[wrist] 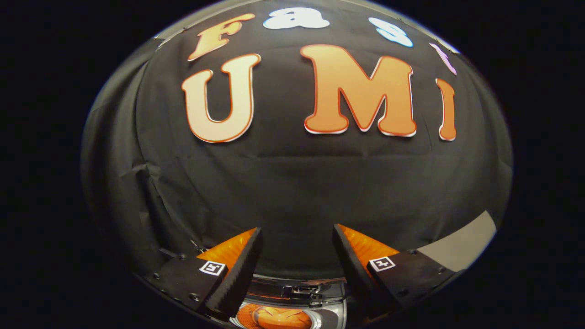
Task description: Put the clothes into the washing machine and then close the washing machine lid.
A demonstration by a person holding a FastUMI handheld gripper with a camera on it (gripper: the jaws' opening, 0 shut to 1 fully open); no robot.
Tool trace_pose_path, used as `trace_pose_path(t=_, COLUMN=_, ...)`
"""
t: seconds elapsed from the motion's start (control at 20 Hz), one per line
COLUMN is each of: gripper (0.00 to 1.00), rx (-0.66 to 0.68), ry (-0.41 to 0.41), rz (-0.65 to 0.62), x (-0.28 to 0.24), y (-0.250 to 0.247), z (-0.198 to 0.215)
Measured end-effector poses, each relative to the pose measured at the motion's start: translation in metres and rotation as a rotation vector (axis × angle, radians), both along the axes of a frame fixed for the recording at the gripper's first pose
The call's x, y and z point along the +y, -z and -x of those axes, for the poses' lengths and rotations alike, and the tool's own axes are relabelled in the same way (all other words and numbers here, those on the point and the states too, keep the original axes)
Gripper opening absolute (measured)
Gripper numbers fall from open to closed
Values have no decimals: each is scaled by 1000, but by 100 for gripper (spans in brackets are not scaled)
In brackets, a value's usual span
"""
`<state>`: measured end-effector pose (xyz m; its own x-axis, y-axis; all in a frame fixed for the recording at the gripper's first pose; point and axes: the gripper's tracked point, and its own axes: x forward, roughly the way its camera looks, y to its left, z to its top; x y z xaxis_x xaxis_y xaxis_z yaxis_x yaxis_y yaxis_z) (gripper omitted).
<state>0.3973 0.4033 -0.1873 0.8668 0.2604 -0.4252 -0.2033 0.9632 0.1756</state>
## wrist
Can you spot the washing machine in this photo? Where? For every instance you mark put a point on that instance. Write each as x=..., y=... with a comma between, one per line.
x=329, y=315

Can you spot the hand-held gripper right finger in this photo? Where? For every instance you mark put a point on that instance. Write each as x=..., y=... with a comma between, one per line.
x=354, y=269

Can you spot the black backdrop cloth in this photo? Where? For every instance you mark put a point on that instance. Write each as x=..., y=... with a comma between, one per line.
x=292, y=192

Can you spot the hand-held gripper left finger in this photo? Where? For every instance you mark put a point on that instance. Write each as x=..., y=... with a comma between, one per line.
x=237, y=278

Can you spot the yellow polo shirt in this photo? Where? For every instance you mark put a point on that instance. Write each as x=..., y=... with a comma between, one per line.
x=274, y=318

